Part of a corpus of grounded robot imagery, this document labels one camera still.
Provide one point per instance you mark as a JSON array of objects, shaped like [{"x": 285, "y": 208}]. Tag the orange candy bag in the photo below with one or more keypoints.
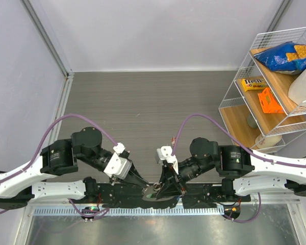
[{"x": 269, "y": 103}]

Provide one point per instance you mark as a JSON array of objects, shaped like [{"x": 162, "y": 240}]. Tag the yellow candy bag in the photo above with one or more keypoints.
[{"x": 254, "y": 84}]

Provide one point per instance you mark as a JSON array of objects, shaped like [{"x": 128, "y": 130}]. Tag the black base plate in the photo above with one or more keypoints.
[{"x": 201, "y": 195}]

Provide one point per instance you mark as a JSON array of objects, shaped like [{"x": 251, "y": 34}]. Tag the white plastic bottle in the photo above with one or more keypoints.
[{"x": 297, "y": 90}]

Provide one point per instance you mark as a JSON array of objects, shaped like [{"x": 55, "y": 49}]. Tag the small red key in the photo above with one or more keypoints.
[{"x": 173, "y": 141}]

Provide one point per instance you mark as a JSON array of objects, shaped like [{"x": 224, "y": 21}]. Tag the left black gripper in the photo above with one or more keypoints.
[{"x": 132, "y": 172}]

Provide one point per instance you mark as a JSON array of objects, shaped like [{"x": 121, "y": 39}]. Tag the white wire shelf rack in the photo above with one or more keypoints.
[{"x": 256, "y": 108}]

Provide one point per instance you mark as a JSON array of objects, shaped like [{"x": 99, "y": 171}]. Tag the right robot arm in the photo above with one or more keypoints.
[{"x": 243, "y": 171}]

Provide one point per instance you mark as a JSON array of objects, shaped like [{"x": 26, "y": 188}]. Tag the white slotted cable duct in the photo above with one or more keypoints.
[{"x": 178, "y": 210}]

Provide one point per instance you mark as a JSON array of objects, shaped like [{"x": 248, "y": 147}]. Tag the keychain with keys and strap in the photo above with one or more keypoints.
[{"x": 150, "y": 193}]

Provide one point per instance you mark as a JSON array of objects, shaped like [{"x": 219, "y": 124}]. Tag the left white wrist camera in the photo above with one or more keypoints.
[{"x": 116, "y": 159}]

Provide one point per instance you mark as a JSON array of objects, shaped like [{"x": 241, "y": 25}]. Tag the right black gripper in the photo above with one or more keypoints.
[{"x": 172, "y": 184}]

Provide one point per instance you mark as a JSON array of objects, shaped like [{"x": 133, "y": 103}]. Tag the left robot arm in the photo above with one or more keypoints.
[{"x": 28, "y": 183}]

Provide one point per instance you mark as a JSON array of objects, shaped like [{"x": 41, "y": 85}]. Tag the blue chips bag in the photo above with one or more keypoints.
[{"x": 287, "y": 58}]

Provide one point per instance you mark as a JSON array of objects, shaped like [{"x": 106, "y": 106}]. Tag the cream lotion bottle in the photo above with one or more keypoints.
[{"x": 263, "y": 142}]

